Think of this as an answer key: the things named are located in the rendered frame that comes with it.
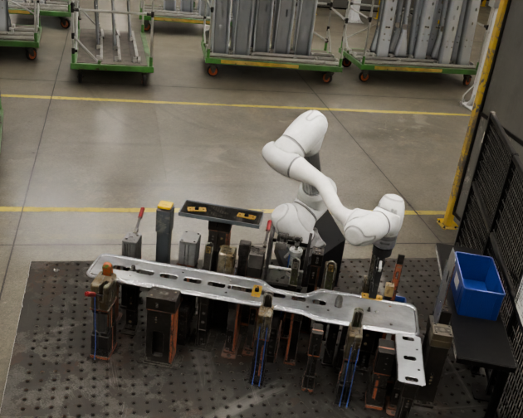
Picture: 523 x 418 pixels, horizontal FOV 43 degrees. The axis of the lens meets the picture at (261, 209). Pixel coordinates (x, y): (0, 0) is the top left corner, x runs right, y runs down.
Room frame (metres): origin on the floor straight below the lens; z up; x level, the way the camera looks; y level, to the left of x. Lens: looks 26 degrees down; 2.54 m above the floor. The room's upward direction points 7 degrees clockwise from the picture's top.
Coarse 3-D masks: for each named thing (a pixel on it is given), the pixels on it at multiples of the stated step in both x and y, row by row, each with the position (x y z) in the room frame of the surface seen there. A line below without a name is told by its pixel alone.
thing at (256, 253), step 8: (256, 248) 2.56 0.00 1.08; (264, 248) 2.57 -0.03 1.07; (256, 256) 2.50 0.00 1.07; (264, 256) 2.54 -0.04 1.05; (248, 264) 2.50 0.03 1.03; (256, 264) 2.50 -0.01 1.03; (248, 272) 2.50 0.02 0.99; (256, 272) 2.50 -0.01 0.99; (248, 312) 2.50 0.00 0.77; (248, 320) 2.50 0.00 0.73
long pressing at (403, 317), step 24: (96, 264) 2.40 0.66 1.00; (120, 264) 2.42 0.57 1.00; (144, 264) 2.44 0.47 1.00; (168, 264) 2.46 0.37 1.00; (168, 288) 2.29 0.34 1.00; (192, 288) 2.30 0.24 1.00; (216, 288) 2.32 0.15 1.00; (264, 288) 2.37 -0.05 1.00; (288, 312) 2.23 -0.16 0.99; (312, 312) 2.24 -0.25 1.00; (336, 312) 2.26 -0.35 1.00; (384, 312) 2.30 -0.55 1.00; (408, 312) 2.32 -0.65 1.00
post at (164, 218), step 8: (160, 208) 2.70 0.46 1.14; (160, 216) 2.68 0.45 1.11; (168, 216) 2.68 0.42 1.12; (160, 224) 2.68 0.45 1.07; (168, 224) 2.68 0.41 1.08; (160, 232) 2.69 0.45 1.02; (168, 232) 2.68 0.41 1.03; (160, 240) 2.69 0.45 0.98; (168, 240) 2.69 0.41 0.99; (160, 248) 2.69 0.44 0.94; (168, 248) 2.69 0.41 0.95; (160, 256) 2.69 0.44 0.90; (168, 256) 2.69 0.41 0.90
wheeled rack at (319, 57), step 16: (208, 0) 9.45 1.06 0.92; (208, 48) 8.88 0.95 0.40; (224, 64) 8.91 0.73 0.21; (240, 64) 8.94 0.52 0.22; (256, 64) 8.98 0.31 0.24; (272, 64) 9.02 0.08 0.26; (288, 64) 9.07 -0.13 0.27; (304, 64) 9.15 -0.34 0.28; (320, 64) 9.24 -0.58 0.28; (336, 64) 9.30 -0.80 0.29
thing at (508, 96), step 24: (504, 0) 5.19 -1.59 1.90; (504, 24) 5.14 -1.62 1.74; (504, 48) 5.07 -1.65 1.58; (504, 72) 4.99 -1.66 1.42; (480, 96) 5.19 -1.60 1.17; (504, 96) 4.91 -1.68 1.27; (480, 120) 5.14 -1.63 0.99; (504, 120) 4.83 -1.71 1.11; (480, 144) 5.05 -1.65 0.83; (504, 168) 4.65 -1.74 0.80; (456, 192) 5.19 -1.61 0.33; (456, 216) 5.10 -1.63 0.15; (480, 216) 4.79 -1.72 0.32
